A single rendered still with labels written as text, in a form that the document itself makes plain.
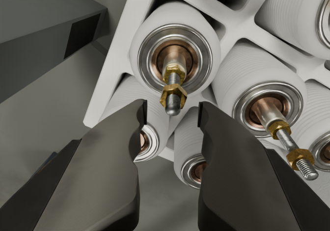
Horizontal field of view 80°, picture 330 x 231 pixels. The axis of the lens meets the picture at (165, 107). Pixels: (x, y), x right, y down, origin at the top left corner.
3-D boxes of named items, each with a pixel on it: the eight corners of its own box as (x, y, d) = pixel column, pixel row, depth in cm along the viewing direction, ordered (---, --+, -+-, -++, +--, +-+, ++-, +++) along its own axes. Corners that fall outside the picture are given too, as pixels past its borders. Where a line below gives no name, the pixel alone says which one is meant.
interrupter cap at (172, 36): (200, 9, 18) (201, 10, 17) (219, 82, 21) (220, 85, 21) (125, 39, 19) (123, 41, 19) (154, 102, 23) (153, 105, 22)
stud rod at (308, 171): (271, 113, 21) (313, 170, 14) (278, 117, 21) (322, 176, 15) (264, 120, 21) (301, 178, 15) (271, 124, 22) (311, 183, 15)
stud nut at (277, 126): (279, 117, 19) (283, 122, 18) (291, 125, 20) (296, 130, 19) (263, 130, 20) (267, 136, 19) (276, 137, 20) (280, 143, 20)
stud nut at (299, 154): (300, 144, 16) (305, 152, 15) (314, 153, 16) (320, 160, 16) (280, 158, 17) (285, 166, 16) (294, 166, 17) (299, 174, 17)
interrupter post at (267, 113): (277, 113, 23) (291, 131, 20) (256, 120, 24) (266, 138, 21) (273, 97, 22) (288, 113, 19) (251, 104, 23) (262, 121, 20)
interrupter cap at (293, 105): (304, 123, 23) (307, 127, 23) (240, 142, 25) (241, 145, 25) (295, 67, 20) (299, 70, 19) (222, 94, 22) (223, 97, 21)
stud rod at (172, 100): (170, 73, 19) (166, 118, 13) (168, 64, 19) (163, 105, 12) (180, 72, 19) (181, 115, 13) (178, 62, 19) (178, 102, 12)
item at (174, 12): (194, -12, 32) (209, -8, 17) (208, 45, 37) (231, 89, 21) (140, 11, 34) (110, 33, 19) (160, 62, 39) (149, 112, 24)
